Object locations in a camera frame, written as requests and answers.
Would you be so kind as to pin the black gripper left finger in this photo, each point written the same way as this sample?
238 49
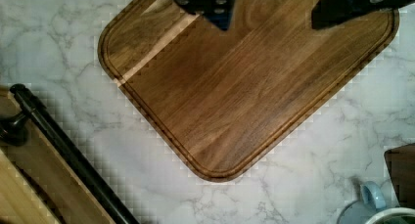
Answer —
217 12

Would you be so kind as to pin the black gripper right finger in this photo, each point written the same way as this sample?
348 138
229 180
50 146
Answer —
329 13

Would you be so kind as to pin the black drawer handle bar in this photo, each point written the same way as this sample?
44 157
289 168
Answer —
33 109

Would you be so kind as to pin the brown wooden cutting board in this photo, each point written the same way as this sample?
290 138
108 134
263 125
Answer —
222 99

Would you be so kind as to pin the dark wooden square holder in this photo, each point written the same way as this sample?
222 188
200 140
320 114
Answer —
401 167

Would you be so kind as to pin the light blue mug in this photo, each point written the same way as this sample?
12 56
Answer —
373 209

